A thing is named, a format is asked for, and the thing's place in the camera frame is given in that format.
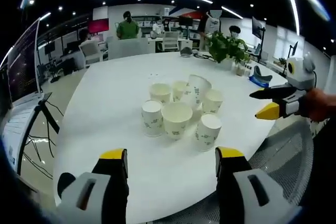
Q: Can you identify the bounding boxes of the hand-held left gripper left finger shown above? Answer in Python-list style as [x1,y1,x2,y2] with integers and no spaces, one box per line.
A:
[56,148,130,224]

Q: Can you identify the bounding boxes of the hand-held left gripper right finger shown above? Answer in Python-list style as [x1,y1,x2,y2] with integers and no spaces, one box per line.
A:
[215,146,302,224]

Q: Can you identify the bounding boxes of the cluster of white paper cups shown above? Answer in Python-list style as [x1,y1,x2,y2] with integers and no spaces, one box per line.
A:
[141,74,224,153]

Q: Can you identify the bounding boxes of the person's right hand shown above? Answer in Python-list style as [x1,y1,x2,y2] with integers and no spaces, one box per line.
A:
[300,88,336,123]

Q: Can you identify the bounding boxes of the black desk stand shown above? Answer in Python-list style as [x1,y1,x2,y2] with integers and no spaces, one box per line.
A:
[281,40,300,76]

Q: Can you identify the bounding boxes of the blue and grey holder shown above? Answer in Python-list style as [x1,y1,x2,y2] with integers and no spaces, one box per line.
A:
[248,66,274,88]

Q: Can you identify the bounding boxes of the grey mesh office chair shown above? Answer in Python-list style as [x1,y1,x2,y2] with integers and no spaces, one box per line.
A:
[248,121,315,207]

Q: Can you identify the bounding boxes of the green potted plant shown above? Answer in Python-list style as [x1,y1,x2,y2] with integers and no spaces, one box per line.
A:
[205,30,250,71]

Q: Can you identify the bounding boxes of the white round table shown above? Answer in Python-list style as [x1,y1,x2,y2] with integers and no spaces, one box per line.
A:
[52,51,289,221]

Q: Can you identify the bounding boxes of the black tripod stand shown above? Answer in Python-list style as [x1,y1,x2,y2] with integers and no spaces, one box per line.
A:
[17,92,61,175]

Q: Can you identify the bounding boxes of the grey object on table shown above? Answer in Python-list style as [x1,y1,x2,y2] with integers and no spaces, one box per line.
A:
[179,46,194,58]

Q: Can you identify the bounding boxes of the white office chair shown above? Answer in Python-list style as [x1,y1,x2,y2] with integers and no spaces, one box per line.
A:
[162,31,181,52]
[78,41,103,67]

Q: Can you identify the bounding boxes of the open laptop with dark screen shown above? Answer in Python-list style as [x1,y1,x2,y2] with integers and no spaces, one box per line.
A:
[0,17,53,175]

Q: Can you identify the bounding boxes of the black floor cables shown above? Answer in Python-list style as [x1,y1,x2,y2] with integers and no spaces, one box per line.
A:
[22,98,65,179]

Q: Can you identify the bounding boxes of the red wall screen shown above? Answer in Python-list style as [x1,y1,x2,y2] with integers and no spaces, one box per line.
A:
[87,18,110,34]

